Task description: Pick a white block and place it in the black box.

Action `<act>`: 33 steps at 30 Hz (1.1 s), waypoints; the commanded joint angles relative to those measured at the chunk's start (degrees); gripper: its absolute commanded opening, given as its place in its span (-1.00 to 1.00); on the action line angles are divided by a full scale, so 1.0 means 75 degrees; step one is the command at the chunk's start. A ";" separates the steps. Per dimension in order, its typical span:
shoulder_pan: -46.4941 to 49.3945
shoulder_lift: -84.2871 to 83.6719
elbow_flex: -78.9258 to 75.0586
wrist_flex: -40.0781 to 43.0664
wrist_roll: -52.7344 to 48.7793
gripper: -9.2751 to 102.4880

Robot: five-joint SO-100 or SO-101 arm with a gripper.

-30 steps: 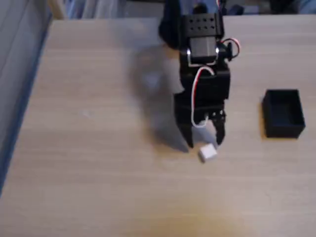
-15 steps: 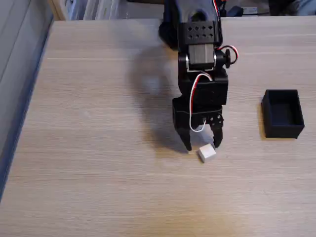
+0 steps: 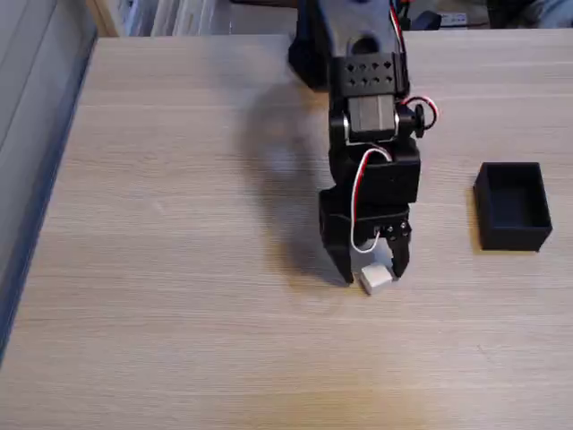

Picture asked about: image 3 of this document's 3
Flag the white cube block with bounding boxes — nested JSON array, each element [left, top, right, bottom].
[[359, 263, 396, 297]]

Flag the black open box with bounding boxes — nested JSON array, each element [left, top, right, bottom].
[[472, 161, 554, 253]]

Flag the dark blue clamp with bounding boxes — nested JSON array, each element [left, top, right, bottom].
[[409, 11, 444, 31]]

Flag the black object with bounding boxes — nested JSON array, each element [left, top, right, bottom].
[[486, 0, 538, 30]]

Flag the blue grey cloth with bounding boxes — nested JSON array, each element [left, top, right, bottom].
[[532, 0, 573, 30]]

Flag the white blue stacked panels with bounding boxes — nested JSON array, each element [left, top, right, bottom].
[[124, 0, 230, 38]]

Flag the white red servo cable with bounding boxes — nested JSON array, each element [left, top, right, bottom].
[[350, 147, 394, 255], [387, 0, 440, 133]]

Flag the light wooden frame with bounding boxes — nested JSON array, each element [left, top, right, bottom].
[[87, 0, 127, 39]]

